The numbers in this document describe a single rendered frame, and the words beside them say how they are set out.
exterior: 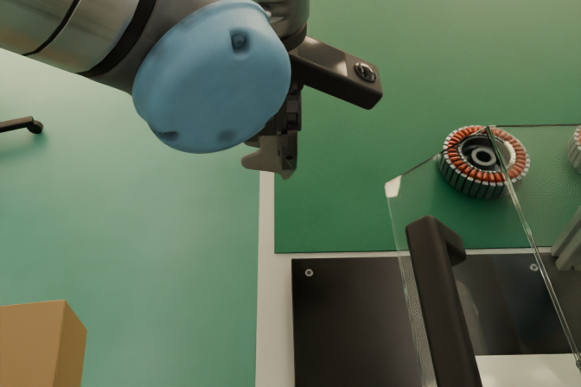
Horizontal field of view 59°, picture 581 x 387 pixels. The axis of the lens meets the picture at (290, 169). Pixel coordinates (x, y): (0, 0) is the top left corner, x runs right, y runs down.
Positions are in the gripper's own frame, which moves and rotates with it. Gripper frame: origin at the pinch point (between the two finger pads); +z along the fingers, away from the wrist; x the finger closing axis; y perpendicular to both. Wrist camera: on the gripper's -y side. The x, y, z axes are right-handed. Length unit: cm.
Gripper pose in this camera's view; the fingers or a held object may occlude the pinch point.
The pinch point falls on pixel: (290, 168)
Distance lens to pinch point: 58.9
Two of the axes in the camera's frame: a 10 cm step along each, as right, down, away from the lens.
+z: 0.0, 6.5, 7.6
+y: -10.0, 0.3, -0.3
